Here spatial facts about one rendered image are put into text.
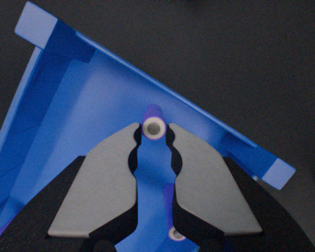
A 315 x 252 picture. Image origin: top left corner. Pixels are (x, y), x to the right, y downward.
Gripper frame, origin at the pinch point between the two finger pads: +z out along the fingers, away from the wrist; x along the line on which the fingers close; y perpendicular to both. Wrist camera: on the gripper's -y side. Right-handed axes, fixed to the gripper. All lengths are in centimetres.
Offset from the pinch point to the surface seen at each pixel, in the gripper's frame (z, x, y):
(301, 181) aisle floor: 37, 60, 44
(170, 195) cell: 1.8, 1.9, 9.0
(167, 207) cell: 0.2, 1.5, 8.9
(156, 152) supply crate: 5.0, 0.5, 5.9
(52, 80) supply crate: 5.2, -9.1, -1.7
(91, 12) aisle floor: 51, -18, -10
